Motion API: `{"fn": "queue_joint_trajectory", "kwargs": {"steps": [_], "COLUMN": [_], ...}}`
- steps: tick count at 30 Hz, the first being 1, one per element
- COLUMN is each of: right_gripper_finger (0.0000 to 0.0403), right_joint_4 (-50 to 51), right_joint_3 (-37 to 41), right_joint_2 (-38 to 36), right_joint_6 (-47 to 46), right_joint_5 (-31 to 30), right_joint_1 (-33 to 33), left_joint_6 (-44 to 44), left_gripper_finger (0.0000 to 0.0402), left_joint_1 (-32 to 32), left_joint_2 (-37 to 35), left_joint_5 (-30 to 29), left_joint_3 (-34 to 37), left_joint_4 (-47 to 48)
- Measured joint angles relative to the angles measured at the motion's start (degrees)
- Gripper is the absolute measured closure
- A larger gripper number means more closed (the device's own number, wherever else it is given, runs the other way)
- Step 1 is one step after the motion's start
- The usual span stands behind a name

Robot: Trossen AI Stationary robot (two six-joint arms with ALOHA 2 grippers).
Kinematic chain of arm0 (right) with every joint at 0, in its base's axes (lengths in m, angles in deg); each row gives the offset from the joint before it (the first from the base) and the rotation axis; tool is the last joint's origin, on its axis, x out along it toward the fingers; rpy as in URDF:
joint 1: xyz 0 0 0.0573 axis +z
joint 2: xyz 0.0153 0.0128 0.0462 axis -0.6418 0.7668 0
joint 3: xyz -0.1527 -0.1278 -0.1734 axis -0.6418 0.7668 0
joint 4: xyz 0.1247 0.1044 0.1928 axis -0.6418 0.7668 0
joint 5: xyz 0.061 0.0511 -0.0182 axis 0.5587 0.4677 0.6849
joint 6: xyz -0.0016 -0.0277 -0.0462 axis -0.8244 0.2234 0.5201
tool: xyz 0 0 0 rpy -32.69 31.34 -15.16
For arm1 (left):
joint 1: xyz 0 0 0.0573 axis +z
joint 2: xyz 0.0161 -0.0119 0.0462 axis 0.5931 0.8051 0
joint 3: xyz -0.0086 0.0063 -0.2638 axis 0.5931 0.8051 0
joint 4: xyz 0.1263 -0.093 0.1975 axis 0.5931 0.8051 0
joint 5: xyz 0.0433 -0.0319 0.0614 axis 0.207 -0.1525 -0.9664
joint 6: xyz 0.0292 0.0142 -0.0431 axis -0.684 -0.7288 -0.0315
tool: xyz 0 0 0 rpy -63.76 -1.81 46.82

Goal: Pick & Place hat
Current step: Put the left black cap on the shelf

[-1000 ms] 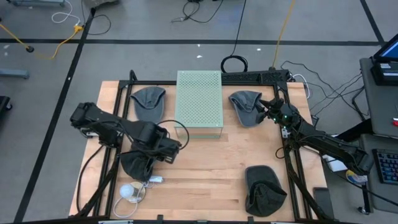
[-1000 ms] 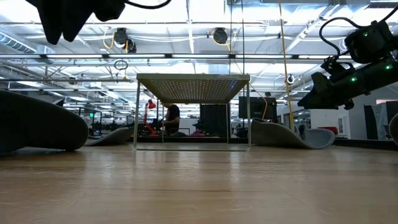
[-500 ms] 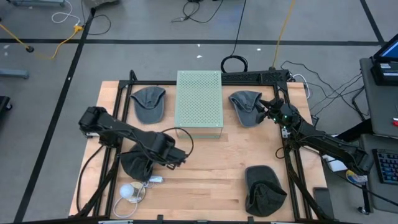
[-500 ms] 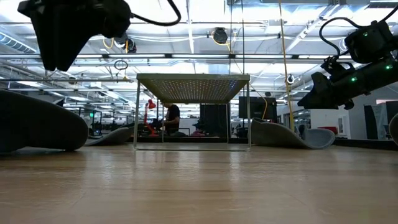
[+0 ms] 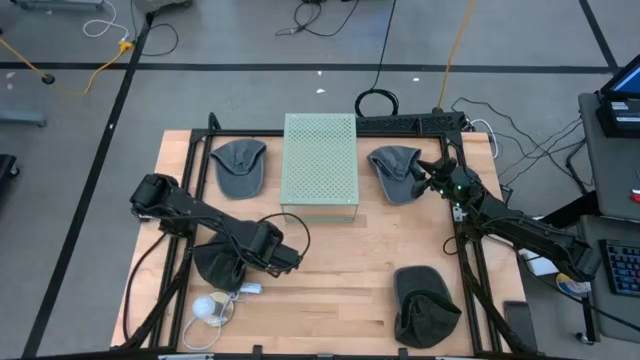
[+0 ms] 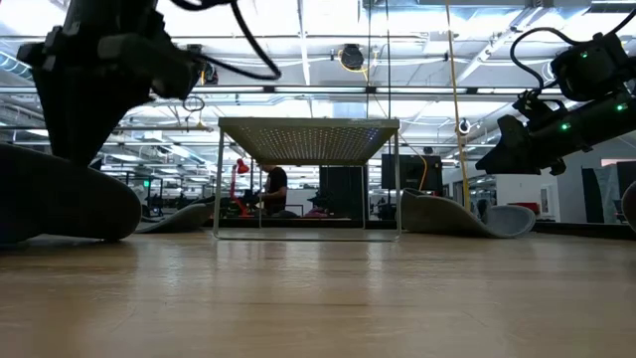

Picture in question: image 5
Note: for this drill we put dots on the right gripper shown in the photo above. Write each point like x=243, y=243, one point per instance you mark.
x=457, y=186

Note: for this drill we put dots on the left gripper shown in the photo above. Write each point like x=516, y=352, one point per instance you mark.
x=265, y=245

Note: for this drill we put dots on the grey baseball cap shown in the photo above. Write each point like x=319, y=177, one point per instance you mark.
x=239, y=170
x=395, y=175

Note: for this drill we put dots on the black baseball cap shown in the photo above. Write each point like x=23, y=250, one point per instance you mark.
x=217, y=270
x=425, y=310

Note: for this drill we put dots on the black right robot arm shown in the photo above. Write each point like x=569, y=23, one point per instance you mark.
x=530, y=232

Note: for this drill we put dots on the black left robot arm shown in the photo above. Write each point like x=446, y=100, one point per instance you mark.
x=200, y=210

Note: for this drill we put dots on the small white adapter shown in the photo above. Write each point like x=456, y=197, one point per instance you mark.
x=251, y=288

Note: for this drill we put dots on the tan round disc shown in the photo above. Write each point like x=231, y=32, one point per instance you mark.
x=225, y=309

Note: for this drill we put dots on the white round bulb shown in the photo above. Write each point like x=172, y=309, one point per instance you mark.
x=204, y=306

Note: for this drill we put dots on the green perforated metal rack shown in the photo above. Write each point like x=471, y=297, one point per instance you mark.
x=320, y=160

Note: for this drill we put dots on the black phone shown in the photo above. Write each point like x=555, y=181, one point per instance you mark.
x=520, y=322

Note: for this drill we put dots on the round blue yellow object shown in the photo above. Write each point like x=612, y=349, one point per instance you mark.
x=570, y=286

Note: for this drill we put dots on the grey cart top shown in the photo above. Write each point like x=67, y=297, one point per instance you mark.
x=607, y=170

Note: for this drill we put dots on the black box white label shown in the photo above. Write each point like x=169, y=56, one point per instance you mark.
x=617, y=117

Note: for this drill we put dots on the small red object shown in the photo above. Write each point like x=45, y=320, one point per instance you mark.
x=636, y=196

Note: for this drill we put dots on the black keyboard blue keys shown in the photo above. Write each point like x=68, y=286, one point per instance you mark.
x=622, y=267

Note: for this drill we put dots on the black laptop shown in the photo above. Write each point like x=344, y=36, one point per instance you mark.
x=625, y=80

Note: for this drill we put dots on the grey keyboard cart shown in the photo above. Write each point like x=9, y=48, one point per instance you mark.
x=607, y=312

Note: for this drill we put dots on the black chair base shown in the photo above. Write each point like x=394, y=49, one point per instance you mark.
x=7, y=170

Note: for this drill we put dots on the grey metal stand base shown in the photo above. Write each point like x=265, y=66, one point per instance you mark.
x=22, y=119

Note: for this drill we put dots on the black round floor puck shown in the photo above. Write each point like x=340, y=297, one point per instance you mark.
x=48, y=78

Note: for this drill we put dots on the white metal bracket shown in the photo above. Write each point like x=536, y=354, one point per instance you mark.
x=458, y=213

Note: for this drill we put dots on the black perforated bracket plate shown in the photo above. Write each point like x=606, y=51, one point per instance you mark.
x=400, y=123

